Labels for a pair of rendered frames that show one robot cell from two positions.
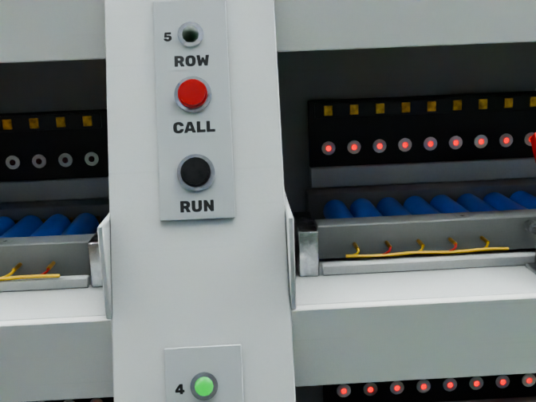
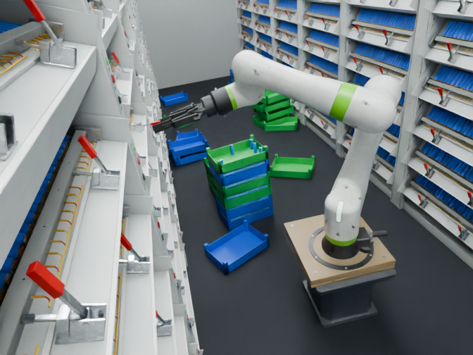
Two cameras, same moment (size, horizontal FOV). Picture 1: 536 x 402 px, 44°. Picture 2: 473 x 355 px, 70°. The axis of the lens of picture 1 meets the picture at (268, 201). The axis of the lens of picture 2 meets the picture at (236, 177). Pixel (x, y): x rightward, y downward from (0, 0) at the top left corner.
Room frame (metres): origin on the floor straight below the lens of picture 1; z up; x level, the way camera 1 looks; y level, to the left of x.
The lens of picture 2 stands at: (0.21, 1.46, 1.34)
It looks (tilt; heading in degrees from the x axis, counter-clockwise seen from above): 31 degrees down; 262
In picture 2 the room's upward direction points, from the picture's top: 8 degrees counter-clockwise
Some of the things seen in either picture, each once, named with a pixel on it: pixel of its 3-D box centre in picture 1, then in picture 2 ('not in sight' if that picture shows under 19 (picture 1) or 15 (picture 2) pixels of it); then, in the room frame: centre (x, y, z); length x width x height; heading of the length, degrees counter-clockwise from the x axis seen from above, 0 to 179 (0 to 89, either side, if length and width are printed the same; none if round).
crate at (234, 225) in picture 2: not in sight; (244, 208); (-0.05, -0.25, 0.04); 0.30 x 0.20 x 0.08; 11
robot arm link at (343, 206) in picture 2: not in sight; (342, 214); (-0.31, 0.51, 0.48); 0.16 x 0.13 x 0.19; 52
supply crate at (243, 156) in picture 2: not in sight; (236, 153); (-0.05, -0.25, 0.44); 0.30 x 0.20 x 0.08; 11
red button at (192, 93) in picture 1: (193, 95); not in sight; (0.35, 0.04, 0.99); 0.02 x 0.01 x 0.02; 92
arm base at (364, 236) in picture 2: not in sight; (354, 239); (-0.36, 0.52, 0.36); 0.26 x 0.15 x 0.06; 169
